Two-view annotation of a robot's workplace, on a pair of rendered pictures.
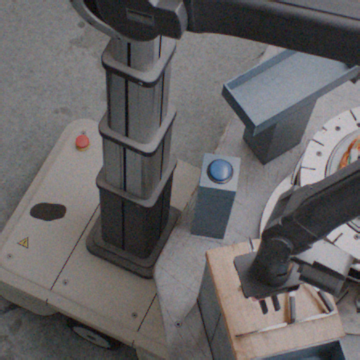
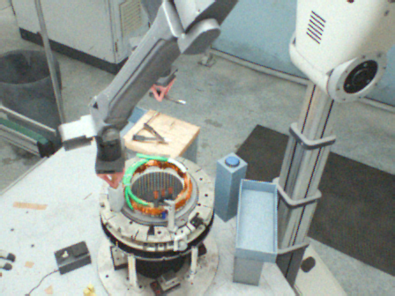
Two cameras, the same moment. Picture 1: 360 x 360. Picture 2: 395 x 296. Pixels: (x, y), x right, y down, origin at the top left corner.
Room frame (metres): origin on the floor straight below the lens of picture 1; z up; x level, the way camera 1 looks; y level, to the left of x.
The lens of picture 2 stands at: (1.40, -0.88, 2.05)
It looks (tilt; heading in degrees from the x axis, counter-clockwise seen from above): 43 degrees down; 137
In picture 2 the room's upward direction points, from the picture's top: 3 degrees clockwise
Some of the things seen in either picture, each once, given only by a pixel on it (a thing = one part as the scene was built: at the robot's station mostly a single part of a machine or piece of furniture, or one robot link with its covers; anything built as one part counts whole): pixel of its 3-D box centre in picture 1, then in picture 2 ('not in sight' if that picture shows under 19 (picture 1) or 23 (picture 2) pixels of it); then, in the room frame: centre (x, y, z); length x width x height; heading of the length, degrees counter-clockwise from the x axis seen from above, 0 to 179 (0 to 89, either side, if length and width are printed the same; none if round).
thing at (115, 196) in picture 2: not in sight; (115, 196); (0.70, -0.48, 1.14); 0.03 x 0.03 x 0.09; 25
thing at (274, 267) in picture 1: (283, 251); not in sight; (0.47, -0.15, 1.36); 0.07 x 0.06 x 0.07; 72
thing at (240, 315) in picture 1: (273, 293); (160, 136); (0.50, -0.18, 1.05); 0.20 x 0.19 x 0.02; 22
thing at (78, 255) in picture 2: not in sight; (72, 256); (0.56, -0.58, 0.81); 0.10 x 0.06 x 0.06; 76
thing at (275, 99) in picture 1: (280, 109); (251, 243); (0.94, -0.18, 0.92); 0.25 x 0.11 x 0.28; 131
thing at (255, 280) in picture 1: (273, 263); (161, 67); (0.47, -0.15, 1.29); 0.10 x 0.07 x 0.07; 113
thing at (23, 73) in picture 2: not in sight; (30, 91); (-0.91, -0.08, 0.39); 0.39 x 0.39 x 0.35
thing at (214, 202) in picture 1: (214, 198); (228, 188); (0.73, -0.07, 0.91); 0.07 x 0.07 x 0.25; 89
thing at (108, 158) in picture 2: not in sight; (109, 147); (0.70, -0.49, 1.32); 0.10 x 0.07 x 0.07; 142
